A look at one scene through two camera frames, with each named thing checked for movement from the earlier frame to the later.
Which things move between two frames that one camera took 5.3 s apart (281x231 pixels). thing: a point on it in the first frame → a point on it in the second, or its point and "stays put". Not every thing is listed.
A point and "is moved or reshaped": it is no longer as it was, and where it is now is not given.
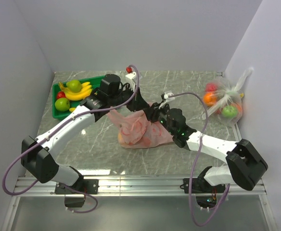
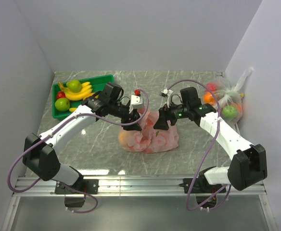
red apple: x=60 y=94 stays put
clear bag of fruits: x=222 y=97 stays put
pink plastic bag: x=136 y=131 is moved or reshaped
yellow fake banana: x=71 y=109 stays put
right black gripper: x=153 y=112 → x=161 y=123
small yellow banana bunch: x=85 y=91 stays put
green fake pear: x=74 y=85 stays put
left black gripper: x=138 y=103 → x=133 y=115
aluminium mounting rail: x=133 y=186 stays put
